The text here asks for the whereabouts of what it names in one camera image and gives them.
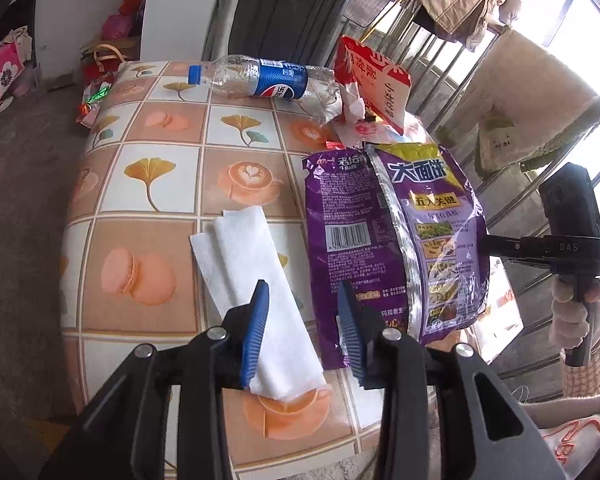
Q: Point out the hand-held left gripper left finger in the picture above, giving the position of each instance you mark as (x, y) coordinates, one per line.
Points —
(257, 332)

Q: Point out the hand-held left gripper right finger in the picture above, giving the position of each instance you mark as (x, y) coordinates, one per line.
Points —
(352, 332)

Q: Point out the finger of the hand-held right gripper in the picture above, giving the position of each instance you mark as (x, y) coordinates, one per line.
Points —
(515, 250)

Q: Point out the purple noodle packet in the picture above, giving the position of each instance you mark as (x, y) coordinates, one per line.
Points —
(360, 250)

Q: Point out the white tissue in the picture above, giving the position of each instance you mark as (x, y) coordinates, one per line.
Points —
(245, 250)

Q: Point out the person's right hand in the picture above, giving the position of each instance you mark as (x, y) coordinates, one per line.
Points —
(565, 320)

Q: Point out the white paper sheet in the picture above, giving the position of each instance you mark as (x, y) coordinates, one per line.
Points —
(502, 310)

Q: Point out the hanging beige towel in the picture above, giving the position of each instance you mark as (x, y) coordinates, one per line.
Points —
(520, 100)

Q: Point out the table with patterned tablecloth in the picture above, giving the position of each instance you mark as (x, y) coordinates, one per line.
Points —
(150, 260)

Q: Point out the metal window railing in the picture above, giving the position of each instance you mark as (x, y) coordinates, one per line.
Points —
(445, 85)

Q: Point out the person's white printed clothing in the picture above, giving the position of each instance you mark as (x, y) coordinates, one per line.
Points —
(570, 440)

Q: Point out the red and white snack bag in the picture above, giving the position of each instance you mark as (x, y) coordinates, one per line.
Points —
(380, 90)

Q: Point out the clear bottle with blue label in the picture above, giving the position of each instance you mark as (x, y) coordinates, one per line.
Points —
(275, 82)

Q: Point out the red green candy wrapper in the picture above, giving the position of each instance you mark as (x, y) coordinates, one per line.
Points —
(95, 97)

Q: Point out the black chair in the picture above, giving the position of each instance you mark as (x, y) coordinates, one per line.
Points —
(290, 10)

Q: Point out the red plastic bags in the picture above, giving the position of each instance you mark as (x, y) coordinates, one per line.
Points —
(122, 15)

